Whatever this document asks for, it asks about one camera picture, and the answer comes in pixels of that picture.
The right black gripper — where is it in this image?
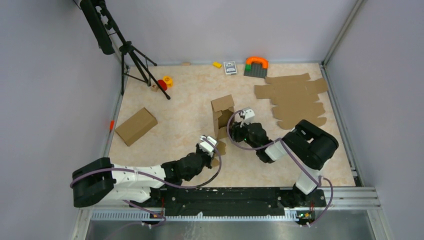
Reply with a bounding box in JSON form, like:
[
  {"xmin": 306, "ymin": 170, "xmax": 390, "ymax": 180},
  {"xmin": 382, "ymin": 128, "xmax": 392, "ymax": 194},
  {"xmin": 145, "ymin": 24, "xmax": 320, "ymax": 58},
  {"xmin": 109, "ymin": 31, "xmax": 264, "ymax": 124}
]
[{"xmin": 226, "ymin": 117, "xmax": 259, "ymax": 151}]

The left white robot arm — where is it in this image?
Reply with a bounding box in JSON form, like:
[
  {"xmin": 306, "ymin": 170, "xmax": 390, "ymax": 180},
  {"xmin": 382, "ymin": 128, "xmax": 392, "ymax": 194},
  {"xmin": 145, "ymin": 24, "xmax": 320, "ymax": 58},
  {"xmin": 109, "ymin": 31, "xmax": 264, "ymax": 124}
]
[{"xmin": 70, "ymin": 146, "xmax": 216, "ymax": 208}]

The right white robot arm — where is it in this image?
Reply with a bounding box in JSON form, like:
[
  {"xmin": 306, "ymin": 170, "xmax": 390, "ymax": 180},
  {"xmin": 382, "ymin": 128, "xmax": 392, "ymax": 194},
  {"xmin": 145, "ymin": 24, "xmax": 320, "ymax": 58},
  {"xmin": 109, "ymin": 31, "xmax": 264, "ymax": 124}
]
[{"xmin": 227, "ymin": 119, "xmax": 339, "ymax": 206}]

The folded brown cardboard box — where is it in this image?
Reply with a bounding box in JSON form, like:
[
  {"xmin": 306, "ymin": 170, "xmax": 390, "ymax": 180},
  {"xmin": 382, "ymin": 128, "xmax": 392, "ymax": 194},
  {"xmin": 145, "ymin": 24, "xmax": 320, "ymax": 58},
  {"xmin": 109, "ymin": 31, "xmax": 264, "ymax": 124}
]
[{"xmin": 115, "ymin": 107, "xmax": 158, "ymax": 147}]

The stack of flat cardboard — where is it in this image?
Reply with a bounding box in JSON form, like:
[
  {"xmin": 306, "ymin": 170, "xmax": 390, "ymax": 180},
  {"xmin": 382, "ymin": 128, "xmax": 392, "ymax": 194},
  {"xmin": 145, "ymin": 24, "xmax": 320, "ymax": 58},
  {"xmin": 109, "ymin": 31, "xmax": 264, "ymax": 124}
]
[{"xmin": 253, "ymin": 73, "xmax": 328, "ymax": 130}]

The dark grey building plate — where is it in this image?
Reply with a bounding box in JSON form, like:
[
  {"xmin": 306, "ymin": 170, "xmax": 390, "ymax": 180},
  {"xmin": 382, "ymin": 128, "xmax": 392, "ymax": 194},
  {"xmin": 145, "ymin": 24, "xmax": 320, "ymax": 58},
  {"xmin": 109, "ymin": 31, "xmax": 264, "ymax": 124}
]
[{"xmin": 243, "ymin": 63, "xmax": 268, "ymax": 79}]

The playing card deck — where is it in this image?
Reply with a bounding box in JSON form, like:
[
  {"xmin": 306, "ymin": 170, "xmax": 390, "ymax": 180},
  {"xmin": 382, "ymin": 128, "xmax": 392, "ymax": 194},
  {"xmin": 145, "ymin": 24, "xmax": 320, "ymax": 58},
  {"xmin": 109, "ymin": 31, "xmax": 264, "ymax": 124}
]
[{"xmin": 223, "ymin": 61, "xmax": 238, "ymax": 76}]

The orange U-shaped toy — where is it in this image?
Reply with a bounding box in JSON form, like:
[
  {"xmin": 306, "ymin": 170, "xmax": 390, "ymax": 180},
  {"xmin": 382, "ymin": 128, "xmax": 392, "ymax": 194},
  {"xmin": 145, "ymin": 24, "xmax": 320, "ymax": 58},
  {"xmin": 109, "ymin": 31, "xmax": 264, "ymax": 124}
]
[{"xmin": 245, "ymin": 56, "xmax": 269, "ymax": 69}]

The yellow toy block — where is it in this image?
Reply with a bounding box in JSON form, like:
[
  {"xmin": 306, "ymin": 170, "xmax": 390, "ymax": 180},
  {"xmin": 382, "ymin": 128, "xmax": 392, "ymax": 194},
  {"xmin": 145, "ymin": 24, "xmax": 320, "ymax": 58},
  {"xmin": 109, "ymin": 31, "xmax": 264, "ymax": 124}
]
[{"xmin": 212, "ymin": 61, "xmax": 222, "ymax": 69}]

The small wooden cube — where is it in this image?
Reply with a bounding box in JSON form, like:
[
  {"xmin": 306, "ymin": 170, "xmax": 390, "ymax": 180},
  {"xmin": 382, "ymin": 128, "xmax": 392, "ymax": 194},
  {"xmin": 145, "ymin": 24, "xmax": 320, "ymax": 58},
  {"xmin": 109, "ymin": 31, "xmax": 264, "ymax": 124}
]
[{"xmin": 150, "ymin": 85, "xmax": 159, "ymax": 92}]

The red round disc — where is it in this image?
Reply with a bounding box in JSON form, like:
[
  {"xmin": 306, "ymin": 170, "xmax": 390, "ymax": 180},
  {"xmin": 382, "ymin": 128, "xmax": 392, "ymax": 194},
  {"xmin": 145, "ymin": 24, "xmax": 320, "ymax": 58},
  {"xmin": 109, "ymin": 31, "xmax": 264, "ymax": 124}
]
[{"xmin": 157, "ymin": 79, "xmax": 168, "ymax": 91}]

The yellow round disc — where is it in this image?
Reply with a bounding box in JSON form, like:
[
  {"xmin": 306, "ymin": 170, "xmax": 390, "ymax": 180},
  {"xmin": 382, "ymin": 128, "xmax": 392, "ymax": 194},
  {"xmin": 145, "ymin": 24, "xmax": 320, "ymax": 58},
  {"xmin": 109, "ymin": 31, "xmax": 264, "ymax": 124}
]
[{"xmin": 162, "ymin": 75, "xmax": 174, "ymax": 88}]

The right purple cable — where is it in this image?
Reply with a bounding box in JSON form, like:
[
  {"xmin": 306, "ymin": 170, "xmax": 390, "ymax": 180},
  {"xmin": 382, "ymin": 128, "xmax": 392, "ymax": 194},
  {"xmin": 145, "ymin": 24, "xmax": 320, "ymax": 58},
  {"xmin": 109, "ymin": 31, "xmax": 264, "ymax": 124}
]
[{"xmin": 226, "ymin": 110, "xmax": 334, "ymax": 228}]

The purple cable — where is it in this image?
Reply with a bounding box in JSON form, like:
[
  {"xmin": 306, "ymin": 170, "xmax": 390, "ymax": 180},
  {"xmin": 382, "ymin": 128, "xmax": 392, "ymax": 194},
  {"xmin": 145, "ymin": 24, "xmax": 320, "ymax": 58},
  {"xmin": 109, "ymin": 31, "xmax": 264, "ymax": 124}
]
[
  {"xmin": 69, "ymin": 135, "xmax": 223, "ymax": 229},
  {"xmin": 226, "ymin": 110, "xmax": 334, "ymax": 228}
]

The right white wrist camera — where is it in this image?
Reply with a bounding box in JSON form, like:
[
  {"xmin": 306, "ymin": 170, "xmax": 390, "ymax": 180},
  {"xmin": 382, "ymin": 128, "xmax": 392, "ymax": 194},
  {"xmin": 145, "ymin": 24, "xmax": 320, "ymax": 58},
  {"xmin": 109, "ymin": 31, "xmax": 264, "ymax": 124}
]
[{"xmin": 239, "ymin": 107, "xmax": 255, "ymax": 127}]

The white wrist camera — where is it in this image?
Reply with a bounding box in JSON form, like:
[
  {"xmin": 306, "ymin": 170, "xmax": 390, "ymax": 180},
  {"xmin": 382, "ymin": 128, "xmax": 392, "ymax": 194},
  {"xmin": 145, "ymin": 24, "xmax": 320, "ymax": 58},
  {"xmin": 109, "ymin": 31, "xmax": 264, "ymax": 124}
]
[
  {"xmin": 239, "ymin": 107, "xmax": 255, "ymax": 127},
  {"xmin": 198, "ymin": 135, "xmax": 218, "ymax": 158}
]

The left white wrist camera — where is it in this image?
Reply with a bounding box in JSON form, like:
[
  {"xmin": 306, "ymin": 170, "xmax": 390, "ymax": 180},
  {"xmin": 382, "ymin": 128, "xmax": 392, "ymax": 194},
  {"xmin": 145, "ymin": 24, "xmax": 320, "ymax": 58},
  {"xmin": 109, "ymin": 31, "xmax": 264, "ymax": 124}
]
[{"xmin": 198, "ymin": 135, "xmax": 218, "ymax": 158}]

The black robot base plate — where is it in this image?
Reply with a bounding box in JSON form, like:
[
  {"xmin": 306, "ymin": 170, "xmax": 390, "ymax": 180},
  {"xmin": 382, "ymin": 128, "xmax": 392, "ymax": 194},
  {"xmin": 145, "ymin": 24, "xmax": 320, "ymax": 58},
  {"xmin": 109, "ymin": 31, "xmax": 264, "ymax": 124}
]
[{"xmin": 137, "ymin": 186, "xmax": 327, "ymax": 217}]

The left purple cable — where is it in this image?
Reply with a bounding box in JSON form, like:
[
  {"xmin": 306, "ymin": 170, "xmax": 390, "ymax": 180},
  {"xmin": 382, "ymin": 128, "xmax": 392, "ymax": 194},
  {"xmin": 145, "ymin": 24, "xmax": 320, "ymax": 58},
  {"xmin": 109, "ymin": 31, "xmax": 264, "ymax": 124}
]
[{"xmin": 69, "ymin": 135, "xmax": 223, "ymax": 229}]

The orange clip on frame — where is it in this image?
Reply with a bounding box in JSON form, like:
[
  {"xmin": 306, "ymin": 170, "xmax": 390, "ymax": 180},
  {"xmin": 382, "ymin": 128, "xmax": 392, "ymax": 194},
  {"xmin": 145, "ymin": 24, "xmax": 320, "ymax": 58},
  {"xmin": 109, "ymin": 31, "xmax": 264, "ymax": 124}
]
[{"xmin": 109, "ymin": 120, "xmax": 115, "ymax": 132}]

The black camera tripod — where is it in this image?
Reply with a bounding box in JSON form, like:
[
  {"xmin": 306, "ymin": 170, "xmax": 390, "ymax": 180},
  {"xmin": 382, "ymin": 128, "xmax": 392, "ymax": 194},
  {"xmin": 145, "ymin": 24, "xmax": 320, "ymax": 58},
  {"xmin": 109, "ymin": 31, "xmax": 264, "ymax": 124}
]
[{"xmin": 74, "ymin": 0, "xmax": 171, "ymax": 100}]

